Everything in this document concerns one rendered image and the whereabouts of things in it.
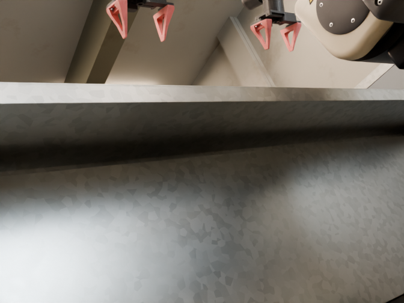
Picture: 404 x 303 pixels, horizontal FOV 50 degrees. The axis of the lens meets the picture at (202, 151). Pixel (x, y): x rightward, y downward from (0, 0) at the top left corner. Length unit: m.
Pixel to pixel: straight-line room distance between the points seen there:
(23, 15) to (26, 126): 3.70
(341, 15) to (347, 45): 0.05
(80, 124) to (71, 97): 0.10
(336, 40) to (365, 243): 0.42
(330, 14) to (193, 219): 0.39
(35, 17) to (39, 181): 3.71
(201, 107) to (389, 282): 0.51
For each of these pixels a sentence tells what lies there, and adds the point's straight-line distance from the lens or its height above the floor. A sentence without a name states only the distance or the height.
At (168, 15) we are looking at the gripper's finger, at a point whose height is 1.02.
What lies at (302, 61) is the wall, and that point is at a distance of 4.42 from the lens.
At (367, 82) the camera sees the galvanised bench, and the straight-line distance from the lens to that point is 1.90.
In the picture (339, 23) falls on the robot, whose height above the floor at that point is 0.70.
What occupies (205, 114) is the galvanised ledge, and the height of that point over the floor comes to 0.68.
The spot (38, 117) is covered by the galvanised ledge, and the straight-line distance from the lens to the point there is 0.60.
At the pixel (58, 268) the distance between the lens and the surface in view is 0.61.
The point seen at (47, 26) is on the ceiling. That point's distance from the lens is 4.42.
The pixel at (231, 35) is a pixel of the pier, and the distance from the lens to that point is 5.06.
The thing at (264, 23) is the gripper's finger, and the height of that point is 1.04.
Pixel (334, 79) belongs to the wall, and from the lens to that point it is 4.17.
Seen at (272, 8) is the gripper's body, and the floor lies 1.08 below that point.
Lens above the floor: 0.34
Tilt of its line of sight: 24 degrees up
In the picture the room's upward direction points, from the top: 24 degrees counter-clockwise
